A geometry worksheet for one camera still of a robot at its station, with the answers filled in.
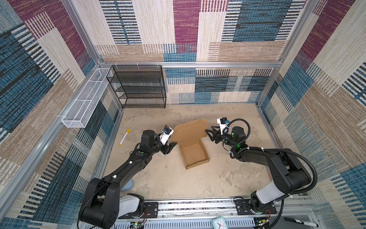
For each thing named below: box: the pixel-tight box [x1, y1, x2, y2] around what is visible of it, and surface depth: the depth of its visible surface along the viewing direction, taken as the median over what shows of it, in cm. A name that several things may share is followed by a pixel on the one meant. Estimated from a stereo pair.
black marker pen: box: [284, 217, 319, 228], surface depth 70 cm
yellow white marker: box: [118, 128, 131, 146], surface depth 104 cm
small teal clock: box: [212, 216, 229, 229], surface depth 70 cm
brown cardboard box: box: [171, 118, 210, 170], surface depth 89 cm
